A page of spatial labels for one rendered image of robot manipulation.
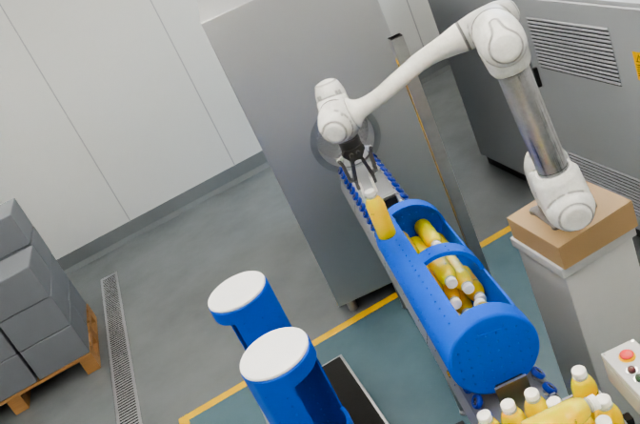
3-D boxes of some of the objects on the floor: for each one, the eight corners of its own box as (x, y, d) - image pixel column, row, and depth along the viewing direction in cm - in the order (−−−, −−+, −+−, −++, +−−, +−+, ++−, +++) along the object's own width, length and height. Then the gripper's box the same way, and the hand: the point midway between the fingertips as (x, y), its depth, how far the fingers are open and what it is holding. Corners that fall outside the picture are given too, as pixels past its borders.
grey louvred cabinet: (539, 132, 558) (485, -47, 499) (793, 230, 364) (753, -47, 305) (481, 166, 549) (419, -13, 491) (710, 282, 355) (651, 10, 297)
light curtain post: (506, 320, 390) (399, 32, 322) (510, 327, 385) (403, 34, 316) (495, 325, 390) (387, 38, 322) (500, 332, 384) (390, 40, 316)
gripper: (367, 123, 250) (389, 180, 260) (323, 143, 250) (347, 199, 260) (371, 130, 243) (394, 188, 253) (327, 150, 243) (351, 208, 253)
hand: (367, 186), depth 255 cm, fingers closed on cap, 4 cm apart
